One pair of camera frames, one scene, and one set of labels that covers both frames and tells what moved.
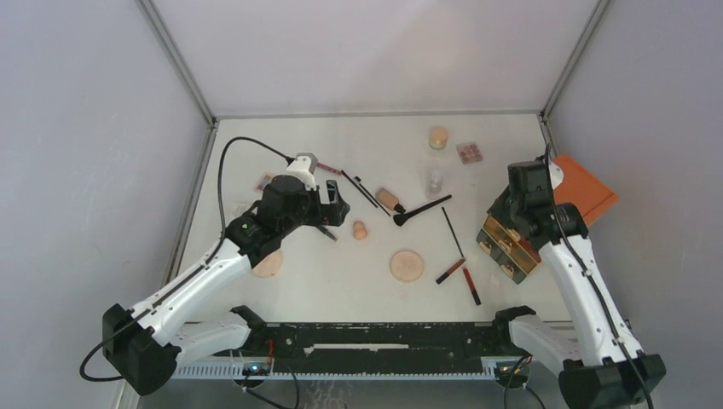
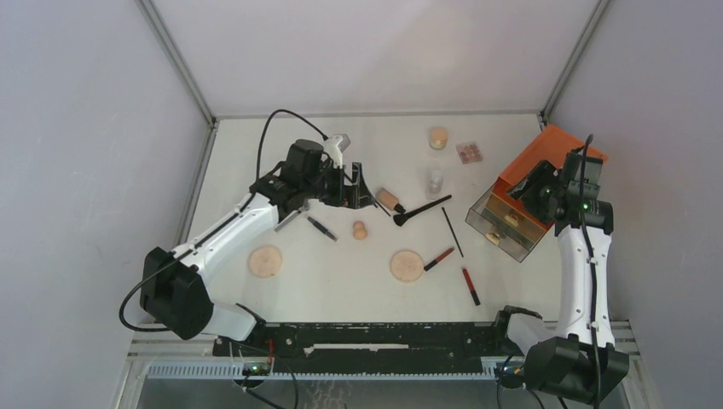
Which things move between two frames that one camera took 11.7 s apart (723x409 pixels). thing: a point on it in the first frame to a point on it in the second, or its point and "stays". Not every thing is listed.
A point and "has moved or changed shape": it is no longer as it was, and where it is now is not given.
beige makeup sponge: [360, 232] stays
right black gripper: [497, 211] to [543, 173]
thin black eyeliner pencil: [453, 232] stays
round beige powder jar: [438, 138] stays
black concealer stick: [324, 229] stays
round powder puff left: [269, 266] stays
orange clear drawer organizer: [517, 256] has moved or changed shape
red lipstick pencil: [471, 287] stays
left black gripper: [331, 215] to [355, 196]
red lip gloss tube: [448, 272] to [435, 261]
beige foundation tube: [388, 200] stays
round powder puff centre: [407, 266] stays
